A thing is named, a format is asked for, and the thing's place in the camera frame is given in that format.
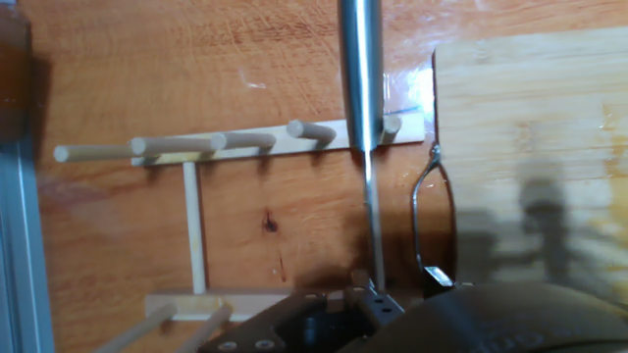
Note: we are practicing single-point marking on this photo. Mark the reddish glossy wooden board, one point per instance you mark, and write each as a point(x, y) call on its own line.
point(196, 59)

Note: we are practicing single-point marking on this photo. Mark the wooden peg dish rack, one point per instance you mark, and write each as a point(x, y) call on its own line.
point(193, 220)

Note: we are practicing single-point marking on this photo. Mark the bamboo cutting board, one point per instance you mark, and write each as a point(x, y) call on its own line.
point(530, 122)

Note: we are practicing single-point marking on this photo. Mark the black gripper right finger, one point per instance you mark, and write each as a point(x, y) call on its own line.
point(435, 279)

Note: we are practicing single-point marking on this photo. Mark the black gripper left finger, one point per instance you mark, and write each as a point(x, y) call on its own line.
point(373, 306)

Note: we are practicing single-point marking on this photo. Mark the steel cleaver knife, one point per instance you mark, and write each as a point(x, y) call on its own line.
point(360, 73)

